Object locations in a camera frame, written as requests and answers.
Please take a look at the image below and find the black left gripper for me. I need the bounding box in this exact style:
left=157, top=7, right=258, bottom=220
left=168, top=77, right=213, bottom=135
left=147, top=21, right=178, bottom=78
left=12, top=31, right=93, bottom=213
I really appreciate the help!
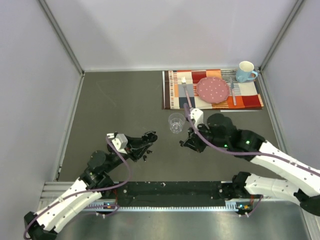
left=104, top=135, right=153, bottom=173

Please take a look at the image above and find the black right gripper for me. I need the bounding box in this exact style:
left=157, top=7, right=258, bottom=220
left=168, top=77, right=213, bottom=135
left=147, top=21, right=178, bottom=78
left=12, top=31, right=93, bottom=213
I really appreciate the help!
left=183, top=121, right=229, bottom=154

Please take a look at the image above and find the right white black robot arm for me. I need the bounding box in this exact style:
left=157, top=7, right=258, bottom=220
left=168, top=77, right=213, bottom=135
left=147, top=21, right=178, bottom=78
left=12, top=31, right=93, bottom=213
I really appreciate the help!
left=180, top=108, right=320, bottom=216

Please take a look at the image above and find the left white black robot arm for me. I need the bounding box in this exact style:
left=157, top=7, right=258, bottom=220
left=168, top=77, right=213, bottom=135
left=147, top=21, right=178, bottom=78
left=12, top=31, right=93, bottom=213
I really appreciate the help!
left=23, top=131, right=158, bottom=240

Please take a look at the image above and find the clear plastic cup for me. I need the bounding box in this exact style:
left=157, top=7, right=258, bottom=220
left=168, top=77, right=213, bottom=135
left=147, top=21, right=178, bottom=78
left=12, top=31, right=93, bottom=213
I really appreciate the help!
left=168, top=112, right=186, bottom=134

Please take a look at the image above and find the colourful patchwork placemat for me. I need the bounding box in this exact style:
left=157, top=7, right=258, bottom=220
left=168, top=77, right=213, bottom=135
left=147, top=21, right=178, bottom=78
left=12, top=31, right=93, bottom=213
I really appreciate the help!
left=162, top=69, right=264, bottom=110

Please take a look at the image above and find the pink polka-dot plate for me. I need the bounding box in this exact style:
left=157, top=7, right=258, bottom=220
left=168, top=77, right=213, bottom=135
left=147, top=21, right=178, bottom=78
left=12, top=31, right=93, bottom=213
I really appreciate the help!
left=196, top=76, right=230, bottom=104

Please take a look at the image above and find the light blue mug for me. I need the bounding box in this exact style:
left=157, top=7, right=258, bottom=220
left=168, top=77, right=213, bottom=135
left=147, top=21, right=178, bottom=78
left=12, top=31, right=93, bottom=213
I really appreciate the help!
left=236, top=61, right=258, bottom=83

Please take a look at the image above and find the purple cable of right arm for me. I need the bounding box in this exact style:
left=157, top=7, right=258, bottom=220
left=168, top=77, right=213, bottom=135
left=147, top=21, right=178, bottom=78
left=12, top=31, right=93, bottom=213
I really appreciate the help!
left=183, top=103, right=320, bottom=218

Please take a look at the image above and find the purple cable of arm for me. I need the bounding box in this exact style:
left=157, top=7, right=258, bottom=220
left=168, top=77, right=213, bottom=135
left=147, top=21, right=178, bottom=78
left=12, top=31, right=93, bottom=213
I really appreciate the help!
left=183, top=103, right=320, bottom=218
left=23, top=136, right=133, bottom=240

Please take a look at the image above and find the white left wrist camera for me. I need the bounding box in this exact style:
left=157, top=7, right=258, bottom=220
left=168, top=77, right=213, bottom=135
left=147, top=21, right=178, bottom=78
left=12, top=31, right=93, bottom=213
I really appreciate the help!
left=106, top=132, right=128, bottom=154

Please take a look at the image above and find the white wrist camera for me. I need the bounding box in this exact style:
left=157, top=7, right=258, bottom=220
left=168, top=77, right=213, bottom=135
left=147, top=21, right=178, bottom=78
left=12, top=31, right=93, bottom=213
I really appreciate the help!
left=106, top=132, right=128, bottom=154
left=190, top=107, right=204, bottom=129

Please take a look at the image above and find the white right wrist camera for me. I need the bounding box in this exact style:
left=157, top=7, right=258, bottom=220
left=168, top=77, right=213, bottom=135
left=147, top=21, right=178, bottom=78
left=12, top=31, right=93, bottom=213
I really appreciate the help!
left=190, top=107, right=204, bottom=129

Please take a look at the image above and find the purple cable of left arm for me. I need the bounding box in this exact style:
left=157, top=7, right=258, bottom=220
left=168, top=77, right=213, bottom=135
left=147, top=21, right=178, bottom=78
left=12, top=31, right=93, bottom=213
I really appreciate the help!
left=23, top=136, right=133, bottom=240

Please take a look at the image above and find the pink-handled metal fork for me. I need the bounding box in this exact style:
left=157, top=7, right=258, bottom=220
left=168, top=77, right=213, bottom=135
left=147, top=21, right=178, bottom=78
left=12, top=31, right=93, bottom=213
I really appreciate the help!
left=181, top=77, right=193, bottom=109

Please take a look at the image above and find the pink-handled metal knife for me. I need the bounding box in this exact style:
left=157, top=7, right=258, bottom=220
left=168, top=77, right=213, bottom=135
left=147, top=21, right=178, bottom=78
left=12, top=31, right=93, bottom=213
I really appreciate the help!
left=229, top=75, right=237, bottom=106

